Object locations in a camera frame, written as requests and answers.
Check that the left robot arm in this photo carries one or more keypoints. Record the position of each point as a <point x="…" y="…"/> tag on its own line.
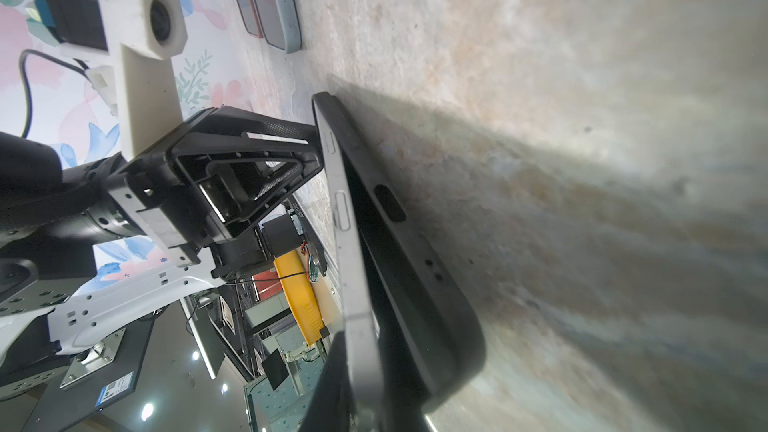
<point x="48" y="212"/>

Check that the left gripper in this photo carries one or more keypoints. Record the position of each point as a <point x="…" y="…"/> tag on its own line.
<point x="214" y="178"/>

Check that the yellow object outside cell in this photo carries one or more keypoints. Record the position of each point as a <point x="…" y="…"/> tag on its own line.
<point x="300" y="296"/>

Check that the black phone case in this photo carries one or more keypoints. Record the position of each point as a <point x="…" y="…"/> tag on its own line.
<point x="415" y="300"/>

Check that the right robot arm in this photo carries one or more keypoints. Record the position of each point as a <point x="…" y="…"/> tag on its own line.
<point x="45" y="323"/>

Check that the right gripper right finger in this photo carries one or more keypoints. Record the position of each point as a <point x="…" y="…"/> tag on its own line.
<point x="403" y="389"/>

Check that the grey-edged black phone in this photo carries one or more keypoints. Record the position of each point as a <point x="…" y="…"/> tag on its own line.
<point x="363" y="360"/>

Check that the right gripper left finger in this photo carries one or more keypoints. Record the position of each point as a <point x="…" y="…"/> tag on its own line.
<point x="331" y="403"/>

